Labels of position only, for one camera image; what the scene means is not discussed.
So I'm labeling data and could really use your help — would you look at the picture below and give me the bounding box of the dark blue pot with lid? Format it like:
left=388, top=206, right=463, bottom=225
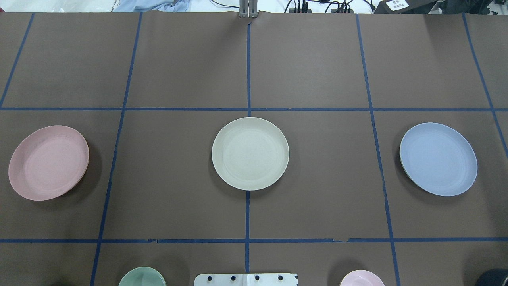
left=475, top=268, right=508, bottom=286

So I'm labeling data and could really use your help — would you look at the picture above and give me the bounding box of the pink plate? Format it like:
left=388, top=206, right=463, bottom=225
left=8, top=125, right=90, bottom=201

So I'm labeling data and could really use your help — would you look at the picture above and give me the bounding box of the green bowl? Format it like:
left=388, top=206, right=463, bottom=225
left=118, top=267, right=167, bottom=286

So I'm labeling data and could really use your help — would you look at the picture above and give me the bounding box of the blue plate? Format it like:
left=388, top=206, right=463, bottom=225
left=399, top=122, right=478, bottom=197

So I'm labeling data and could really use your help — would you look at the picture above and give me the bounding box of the black box with label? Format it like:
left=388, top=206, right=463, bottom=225
left=373, top=0, right=446, bottom=14

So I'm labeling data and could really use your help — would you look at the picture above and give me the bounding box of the cream plate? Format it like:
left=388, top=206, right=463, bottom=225
left=211, top=117, right=290, bottom=191

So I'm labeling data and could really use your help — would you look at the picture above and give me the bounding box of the pink bowl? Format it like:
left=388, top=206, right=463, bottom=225
left=339, top=270, right=385, bottom=286

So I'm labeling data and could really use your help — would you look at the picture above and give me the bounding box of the black cables bundle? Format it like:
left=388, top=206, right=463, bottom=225
left=210, top=0, right=375, bottom=14

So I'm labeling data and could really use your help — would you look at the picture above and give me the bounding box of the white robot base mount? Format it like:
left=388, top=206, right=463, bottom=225
left=194, top=273, right=299, bottom=286

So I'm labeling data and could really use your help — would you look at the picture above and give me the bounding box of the light blue cloth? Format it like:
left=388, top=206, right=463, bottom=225
left=113, top=0, right=190, bottom=13

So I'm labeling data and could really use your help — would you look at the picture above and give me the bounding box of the aluminium frame post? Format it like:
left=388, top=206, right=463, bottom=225
left=239, top=0, right=259, bottom=18

